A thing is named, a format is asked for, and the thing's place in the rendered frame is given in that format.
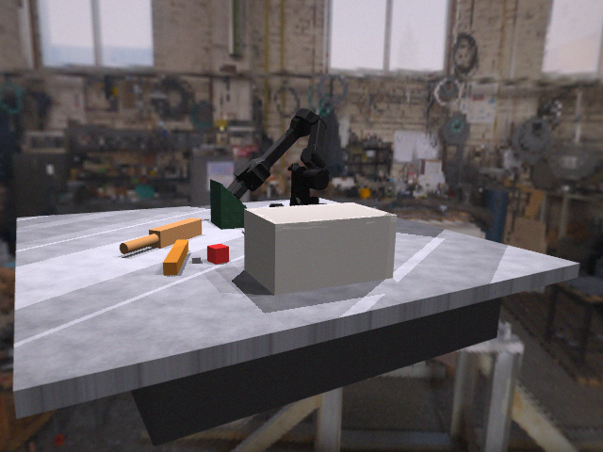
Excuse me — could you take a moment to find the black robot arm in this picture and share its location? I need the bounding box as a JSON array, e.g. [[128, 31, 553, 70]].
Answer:
[[227, 108, 330, 206]]

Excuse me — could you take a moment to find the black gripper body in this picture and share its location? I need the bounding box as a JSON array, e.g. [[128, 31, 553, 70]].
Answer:
[[269, 186, 310, 207]]

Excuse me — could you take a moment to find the red block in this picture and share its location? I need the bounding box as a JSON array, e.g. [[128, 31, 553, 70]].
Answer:
[[207, 244, 229, 265]]

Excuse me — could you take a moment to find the orange bar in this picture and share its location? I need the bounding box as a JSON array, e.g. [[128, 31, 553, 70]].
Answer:
[[163, 240, 188, 275]]

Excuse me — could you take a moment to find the orange block with cylindrical handle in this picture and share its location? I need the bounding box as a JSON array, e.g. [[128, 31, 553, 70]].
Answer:
[[119, 218, 203, 254]]

